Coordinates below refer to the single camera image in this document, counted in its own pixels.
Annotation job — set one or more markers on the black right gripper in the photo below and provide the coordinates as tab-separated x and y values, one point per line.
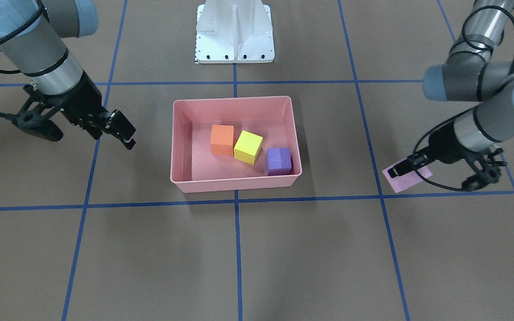
84	99

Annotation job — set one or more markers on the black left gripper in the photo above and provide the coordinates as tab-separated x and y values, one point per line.
445	153

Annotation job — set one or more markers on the orange foam block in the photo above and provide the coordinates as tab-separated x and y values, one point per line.
222	139

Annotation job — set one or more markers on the yellow foam block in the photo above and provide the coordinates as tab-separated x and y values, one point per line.
248	147

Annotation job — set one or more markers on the purple foam block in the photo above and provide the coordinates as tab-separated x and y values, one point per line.
278	161

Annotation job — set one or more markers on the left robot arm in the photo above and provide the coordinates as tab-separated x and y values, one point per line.
480	69

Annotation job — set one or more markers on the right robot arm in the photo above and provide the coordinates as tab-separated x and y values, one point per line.
31	37

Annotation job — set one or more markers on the pink plastic bin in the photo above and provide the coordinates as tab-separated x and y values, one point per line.
193	167

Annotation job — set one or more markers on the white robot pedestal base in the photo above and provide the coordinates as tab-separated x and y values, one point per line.
234	31

